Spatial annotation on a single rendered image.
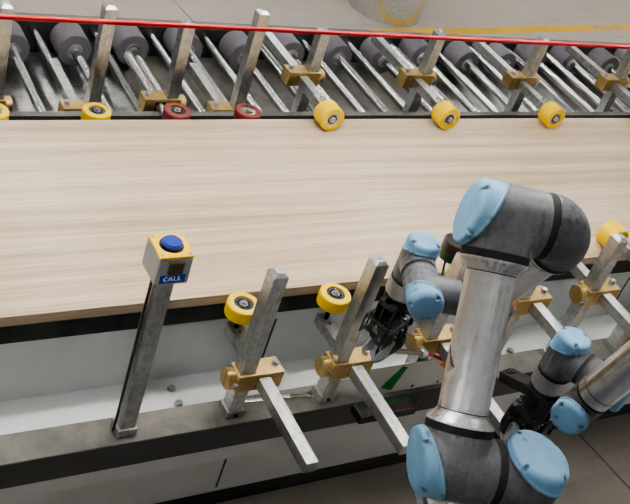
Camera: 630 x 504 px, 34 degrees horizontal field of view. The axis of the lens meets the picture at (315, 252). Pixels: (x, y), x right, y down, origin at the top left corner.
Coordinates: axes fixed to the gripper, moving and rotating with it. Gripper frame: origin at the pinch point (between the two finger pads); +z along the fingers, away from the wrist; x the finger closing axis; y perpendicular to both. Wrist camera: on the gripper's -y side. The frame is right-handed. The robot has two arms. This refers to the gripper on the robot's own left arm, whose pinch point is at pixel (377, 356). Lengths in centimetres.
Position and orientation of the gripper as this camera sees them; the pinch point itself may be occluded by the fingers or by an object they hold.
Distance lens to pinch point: 233.6
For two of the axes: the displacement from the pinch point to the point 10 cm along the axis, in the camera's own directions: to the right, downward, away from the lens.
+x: 7.0, 5.7, -4.2
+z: -2.8, 7.7, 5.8
